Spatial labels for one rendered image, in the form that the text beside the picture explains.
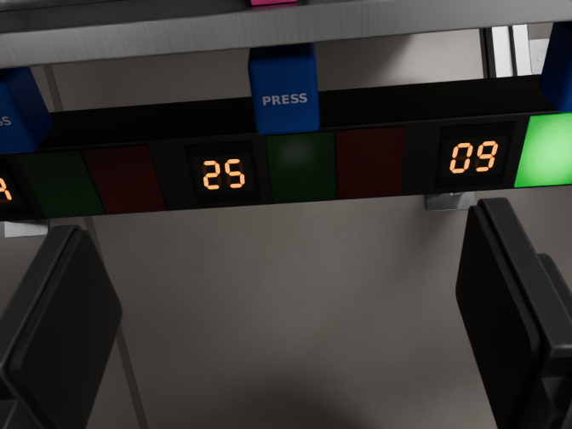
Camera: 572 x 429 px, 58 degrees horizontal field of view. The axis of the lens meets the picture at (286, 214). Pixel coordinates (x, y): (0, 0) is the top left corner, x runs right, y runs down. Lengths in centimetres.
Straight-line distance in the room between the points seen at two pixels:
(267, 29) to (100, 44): 5
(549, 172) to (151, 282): 77
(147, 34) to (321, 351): 77
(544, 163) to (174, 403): 80
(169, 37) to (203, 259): 75
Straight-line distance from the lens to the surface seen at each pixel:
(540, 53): 101
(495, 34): 64
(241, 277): 90
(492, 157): 24
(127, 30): 18
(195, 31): 17
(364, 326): 89
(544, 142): 25
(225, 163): 23
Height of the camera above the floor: 88
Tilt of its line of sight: 84 degrees down
